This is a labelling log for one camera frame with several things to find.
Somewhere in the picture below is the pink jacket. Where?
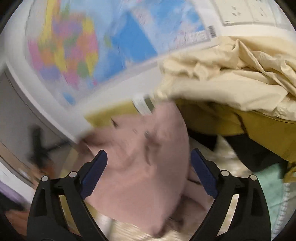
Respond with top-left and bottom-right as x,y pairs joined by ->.
75,102 -> 213,237

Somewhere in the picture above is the grey door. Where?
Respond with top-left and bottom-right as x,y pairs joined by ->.
0,69 -> 77,188

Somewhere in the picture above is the patterned yellow bed sheet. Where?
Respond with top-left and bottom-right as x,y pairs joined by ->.
59,93 -> 296,241

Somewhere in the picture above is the black garment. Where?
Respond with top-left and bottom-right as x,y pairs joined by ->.
188,128 -> 288,173

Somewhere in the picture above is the mustard brown jacket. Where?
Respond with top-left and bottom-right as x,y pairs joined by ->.
175,99 -> 295,183

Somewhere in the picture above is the cream garment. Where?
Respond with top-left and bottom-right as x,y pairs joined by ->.
154,36 -> 295,121

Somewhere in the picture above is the wall map poster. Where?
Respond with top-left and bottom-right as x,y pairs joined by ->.
25,1 -> 217,106

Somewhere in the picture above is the white wall socket panel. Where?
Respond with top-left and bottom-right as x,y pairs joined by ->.
213,0 -> 285,26

